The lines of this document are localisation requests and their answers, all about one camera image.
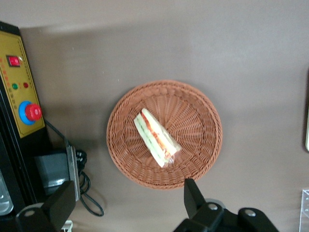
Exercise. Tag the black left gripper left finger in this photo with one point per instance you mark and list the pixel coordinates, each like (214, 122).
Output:
(58, 203)

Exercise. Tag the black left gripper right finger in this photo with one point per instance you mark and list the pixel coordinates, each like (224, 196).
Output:
(195, 207)

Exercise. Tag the triangle sandwich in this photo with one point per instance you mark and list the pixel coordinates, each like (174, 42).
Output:
(154, 135)

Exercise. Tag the brown round wicker basket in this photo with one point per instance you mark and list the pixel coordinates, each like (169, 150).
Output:
(193, 120)

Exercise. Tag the beige plastic serving tray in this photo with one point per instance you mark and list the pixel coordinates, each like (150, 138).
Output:
(307, 135)

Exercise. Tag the steel pan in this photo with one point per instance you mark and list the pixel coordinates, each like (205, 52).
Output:
(3, 193)

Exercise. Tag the clear acrylic bottle rack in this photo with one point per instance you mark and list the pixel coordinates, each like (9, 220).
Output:
(305, 205)

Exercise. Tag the black sealing machine yellow panel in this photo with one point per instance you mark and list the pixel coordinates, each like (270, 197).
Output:
(14, 96)

